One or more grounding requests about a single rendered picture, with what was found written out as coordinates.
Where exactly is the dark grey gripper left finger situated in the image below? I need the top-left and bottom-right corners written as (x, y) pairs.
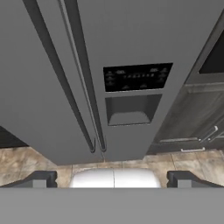
top-left (0, 170), bottom-right (59, 188)

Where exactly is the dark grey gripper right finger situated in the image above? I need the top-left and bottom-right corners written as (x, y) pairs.
top-left (166, 170), bottom-right (224, 188)

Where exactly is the dark wood cabinet door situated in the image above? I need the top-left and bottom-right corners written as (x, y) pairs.
top-left (151, 82), bottom-right (224, 144)

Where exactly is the grey freezer door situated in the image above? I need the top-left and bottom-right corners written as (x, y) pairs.
top-left (0, 0), bottom-right (103, 166)

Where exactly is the grey fridge door with dispenser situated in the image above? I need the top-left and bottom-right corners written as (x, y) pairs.
top-left (59, 0), bottom-right (224, 163)

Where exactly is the dark wood drawer front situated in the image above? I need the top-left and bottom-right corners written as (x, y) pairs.
top-left (146, 139), bottom-right (224, 156)

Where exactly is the dark wood cabinet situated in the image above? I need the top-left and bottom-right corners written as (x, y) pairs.
top-left (0, 125), bottom-right (29, 150)

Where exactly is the white rounded object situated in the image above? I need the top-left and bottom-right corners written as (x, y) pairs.
top-left (69, 168), bottom-right (162, 188)

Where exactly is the dark built-in oven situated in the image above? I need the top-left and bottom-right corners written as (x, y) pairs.
top-left (184, 11), bottom-right (224, 86)

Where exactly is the silver drawer handle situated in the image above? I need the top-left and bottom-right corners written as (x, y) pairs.
top-left (180, 146), bottom-right (207, 153)

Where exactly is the silver cabinet door handle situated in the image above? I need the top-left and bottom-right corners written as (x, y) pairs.
top-left (200, 125), bottom-right (220, 143)

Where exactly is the dark freezer door handle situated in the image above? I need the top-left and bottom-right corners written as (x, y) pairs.
top-left (22, 0), bottom-right (96, 153)

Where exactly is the dark fridge door handle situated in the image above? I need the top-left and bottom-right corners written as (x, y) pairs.
top-left (63, 0), bottom-right (107, 153)

